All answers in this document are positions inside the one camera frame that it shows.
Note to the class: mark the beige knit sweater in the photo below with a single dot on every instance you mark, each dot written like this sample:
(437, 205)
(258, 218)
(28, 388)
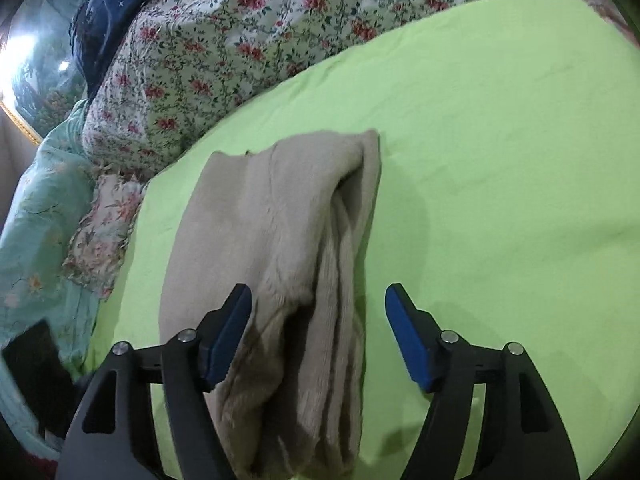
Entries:
(288, 223)

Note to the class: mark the teal floral pillow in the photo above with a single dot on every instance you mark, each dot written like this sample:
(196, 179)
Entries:
(52, 196)

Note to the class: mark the red floral white quilt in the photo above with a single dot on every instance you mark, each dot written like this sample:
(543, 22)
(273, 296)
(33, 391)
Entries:
(185, 64)

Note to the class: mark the pastel floral pillow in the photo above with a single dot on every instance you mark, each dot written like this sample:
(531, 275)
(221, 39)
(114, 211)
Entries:
(97, 248)

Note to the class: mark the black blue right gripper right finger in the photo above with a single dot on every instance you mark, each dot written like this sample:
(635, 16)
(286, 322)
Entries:
(522, 434)

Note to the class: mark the dark blue blanket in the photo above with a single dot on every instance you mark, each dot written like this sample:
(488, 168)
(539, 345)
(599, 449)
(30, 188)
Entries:
(95, 34)

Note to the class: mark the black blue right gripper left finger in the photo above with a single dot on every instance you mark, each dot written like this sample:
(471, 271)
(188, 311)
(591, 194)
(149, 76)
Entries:
(112, 435)

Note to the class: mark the lime green bed sheet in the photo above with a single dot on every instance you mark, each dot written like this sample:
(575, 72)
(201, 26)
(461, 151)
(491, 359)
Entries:
(508, 206)

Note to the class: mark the black object beside bed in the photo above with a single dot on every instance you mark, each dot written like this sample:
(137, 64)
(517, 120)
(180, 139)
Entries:
(47, 387)

